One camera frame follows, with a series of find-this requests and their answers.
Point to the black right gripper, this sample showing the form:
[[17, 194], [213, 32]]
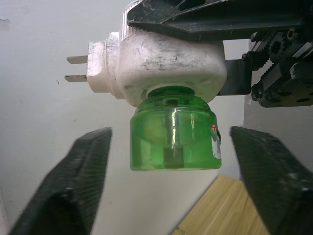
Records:
[[288, 73]]

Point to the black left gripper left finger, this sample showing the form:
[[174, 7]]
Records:
[[71, 186]]

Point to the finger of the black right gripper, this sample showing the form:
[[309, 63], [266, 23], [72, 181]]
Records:
[[220, 19]]

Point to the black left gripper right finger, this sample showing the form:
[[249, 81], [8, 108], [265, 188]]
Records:
[[276, 181]]

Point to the white mosquito repellent heater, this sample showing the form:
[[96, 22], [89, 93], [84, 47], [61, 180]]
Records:
[[166, 63]]

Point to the green liquid repellent bottle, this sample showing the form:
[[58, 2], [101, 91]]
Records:
[[156, 147]]

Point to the light wooden board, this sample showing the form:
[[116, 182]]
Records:
[[225, 208]]

